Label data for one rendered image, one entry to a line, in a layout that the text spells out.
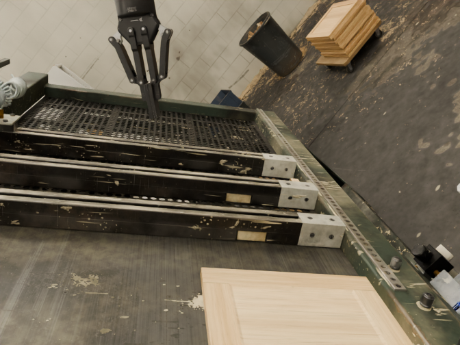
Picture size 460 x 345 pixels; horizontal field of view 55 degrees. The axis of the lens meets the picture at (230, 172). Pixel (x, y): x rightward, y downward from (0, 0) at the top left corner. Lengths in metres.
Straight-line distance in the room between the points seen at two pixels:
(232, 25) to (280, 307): 5.59
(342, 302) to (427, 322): 0.17
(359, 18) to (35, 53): 3.94
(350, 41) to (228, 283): 3.38
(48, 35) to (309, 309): 5.55
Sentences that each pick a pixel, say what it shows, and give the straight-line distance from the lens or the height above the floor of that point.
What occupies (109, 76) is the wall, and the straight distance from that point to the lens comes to 6.14.
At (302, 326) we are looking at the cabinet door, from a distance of 0.94.
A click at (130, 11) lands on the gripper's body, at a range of 0.89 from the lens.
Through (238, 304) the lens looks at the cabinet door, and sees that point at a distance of 0.95.
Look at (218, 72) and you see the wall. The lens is 6.29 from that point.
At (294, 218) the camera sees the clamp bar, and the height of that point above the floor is 1.03.
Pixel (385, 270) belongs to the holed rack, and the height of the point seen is 0.89.
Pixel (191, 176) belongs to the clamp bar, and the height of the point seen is 1.27.
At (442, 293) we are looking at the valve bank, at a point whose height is 0.74.
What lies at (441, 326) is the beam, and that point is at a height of 0.85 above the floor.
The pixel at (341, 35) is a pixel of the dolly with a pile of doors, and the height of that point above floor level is 0.32.
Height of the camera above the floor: 1.66
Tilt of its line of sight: 20 degrees down
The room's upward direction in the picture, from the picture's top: 52 degrees counter-clockwise
